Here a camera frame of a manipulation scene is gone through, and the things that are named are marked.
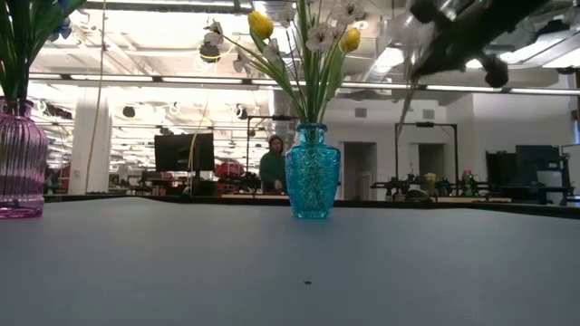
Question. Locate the blue artificial flower bunch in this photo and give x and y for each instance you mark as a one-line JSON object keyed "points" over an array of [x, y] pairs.
{"points": [[6, 54], [22, 68]]}

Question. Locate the long ceiling light rail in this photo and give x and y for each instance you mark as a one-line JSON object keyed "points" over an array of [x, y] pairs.
{"points": [[204, 80]]}

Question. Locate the dark desk with monitors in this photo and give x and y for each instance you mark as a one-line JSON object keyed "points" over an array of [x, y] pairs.
{"points": [[539, 163]]}

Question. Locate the teal glass vase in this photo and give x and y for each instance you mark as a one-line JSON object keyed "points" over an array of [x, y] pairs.
{"points": [[312, 172]]}

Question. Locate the round black ceiling camera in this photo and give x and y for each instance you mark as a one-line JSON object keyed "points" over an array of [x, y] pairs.
{"points": [[209, 50]]}

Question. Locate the pink ribbed glass vase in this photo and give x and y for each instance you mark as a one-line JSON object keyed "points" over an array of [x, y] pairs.
{"points": [[20, 158]]}

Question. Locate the grey table mat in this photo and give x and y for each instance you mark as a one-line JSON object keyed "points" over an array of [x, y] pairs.
{"points": [[272, 280]]}

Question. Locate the black monitor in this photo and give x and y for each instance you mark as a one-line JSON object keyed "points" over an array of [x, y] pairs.
{"points": [[181, 151]]}

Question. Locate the person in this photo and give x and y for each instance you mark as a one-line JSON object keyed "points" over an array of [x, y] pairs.
{"points": [[272, 167]]}

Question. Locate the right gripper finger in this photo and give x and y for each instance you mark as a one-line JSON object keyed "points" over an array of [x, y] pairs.
{"points": [[435, 56], [437, 67]]}

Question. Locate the white artificial flower bunch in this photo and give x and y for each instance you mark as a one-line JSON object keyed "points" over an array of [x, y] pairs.
{"points": [[408, 41], [319, 37]]}

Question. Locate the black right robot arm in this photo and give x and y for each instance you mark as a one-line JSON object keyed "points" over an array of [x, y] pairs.
{"points": [[534, 11]]}

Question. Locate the silver ventilation duct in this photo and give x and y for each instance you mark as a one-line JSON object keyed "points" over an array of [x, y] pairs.
{"points": [[278, 108]]}

